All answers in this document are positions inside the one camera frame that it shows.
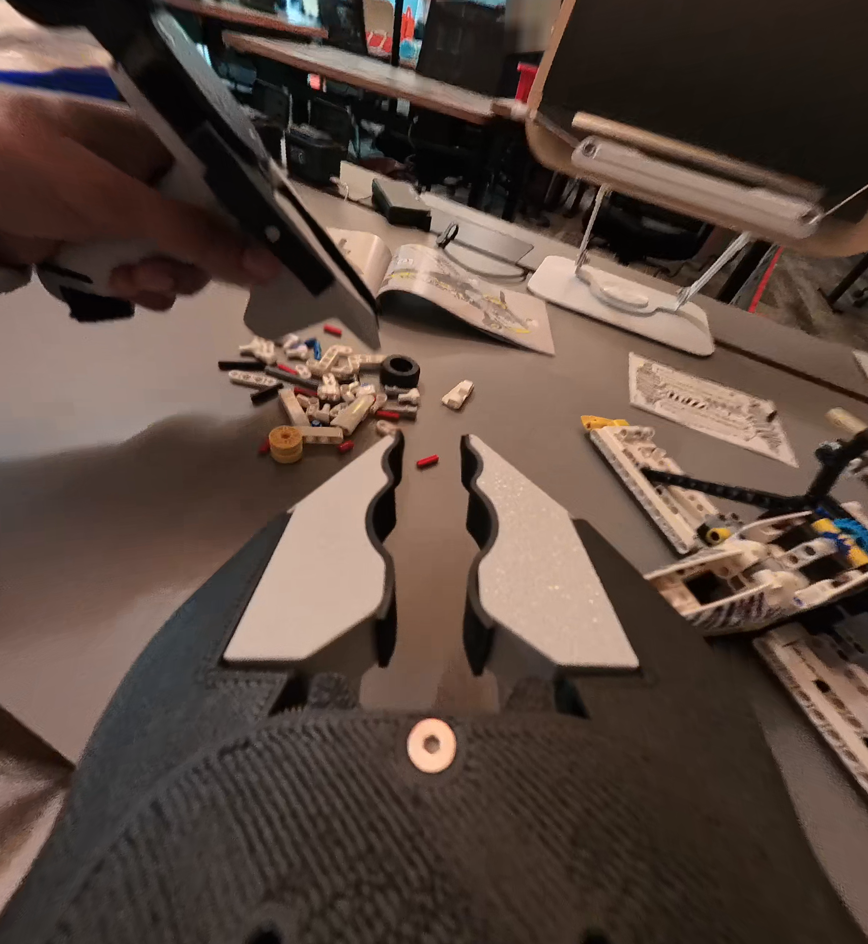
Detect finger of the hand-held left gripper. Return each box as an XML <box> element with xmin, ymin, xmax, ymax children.
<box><xmin>244</xmin><ymin>180</ymin><xmax>385</xmax><ymax>352</ymax></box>

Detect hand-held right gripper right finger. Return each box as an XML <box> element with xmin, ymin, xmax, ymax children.
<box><xmin>460</xmin><ymin>434</ymin><xmax>641</xmax><ymax>678</ymax></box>

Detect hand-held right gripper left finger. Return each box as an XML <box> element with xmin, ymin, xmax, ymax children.
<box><xmin>222</xmin><ymin>430</ymin><xmax>405</xmax><ymax>668</ymax></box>

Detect white curved lego panel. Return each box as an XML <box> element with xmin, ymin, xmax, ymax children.
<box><xmin>331</xmin><ymin>394</ymin><xmax>377</xmax><ymax>434</ymax></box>

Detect lego airplane model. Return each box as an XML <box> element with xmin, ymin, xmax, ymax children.
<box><xmin>580</xmin><ymin>409</ymin><xmax>868</xmax><ymax>842</ymax></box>

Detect lego instruction booklet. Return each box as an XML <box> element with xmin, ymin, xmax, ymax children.
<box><xmin>327</xmin><ymin>227</ymin><xmax>555</xmax><ymax>356</ymax></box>

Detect scattered small lego pieces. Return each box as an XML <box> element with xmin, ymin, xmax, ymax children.
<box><xmin>219</xmin><ymin>324</ymin><xmax>441</xmax><ymax>469</ymax></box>

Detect black battery charger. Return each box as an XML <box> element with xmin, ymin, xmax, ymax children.
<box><xmin>287</xmin><ymin>125</ymin><xmax>344</xmax><ymax>185</ymax></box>

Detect power adapter brick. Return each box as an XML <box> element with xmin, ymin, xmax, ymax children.
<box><xmin>371</xmin><ymin>177</ymin><xmax>433</xmax><ymax>228</ymax></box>

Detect wooden top desk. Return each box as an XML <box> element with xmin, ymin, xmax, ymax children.
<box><xmin>161</xmin><ymin>0</ymin><xmax>329</xmax><ymax>41</ymax></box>
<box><xmin>224</xmin><ymin>29</ymin><xmax>527</xmax><ymax>215</ymax></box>

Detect zebra striped sticker sheet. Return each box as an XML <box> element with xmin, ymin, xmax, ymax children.
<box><xmin>628</xmin><ymin>353</ymin><xmax>800</xmax><ymax>467</ymax></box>

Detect orange traffic cone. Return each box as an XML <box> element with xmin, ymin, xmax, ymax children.
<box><xmin>747</xmin><ymin>247</ymin><xmax>783</xmax><ymax>314</ymax></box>

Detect tan framed display screen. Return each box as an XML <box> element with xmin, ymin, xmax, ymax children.
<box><xmin>526</xmin><ymin>0</ymin><xmax>868</xmax><ymax>259</ymax></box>

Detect black power cable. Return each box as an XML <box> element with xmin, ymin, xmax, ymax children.
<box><xmin>436</xmin><ymin>221</ymin><xmax>532</xmax><ymax>283</ymax></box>

